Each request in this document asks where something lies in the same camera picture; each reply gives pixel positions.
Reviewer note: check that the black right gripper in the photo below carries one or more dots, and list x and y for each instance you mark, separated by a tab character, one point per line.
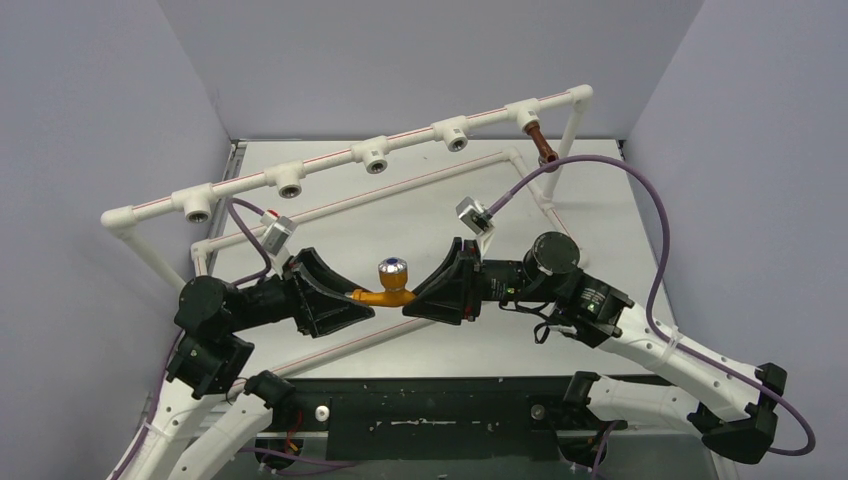
471	282

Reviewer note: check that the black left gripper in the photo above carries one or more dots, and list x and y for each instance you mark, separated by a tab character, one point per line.
297	291

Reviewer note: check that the orange plastic faucet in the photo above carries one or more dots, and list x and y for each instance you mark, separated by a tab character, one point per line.
393	277

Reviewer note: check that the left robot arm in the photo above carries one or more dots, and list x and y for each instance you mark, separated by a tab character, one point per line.
210	356

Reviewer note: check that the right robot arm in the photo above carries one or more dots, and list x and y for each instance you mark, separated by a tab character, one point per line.
729	406

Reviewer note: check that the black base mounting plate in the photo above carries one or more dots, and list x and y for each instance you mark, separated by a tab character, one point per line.
438	419

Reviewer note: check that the brown copper faucet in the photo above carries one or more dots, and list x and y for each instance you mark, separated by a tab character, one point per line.
546	154

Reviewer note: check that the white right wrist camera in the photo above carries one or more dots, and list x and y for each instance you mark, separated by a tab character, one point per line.
479	220

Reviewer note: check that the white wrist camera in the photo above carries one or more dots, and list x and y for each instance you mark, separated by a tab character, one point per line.
278	231
479	220

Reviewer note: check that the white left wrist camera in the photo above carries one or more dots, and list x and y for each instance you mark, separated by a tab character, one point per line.
278	231

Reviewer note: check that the white PVC pipe frame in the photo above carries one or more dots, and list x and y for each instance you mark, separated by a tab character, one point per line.
196	202

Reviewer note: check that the aluminium table edge rail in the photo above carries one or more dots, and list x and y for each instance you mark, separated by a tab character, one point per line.
235	159

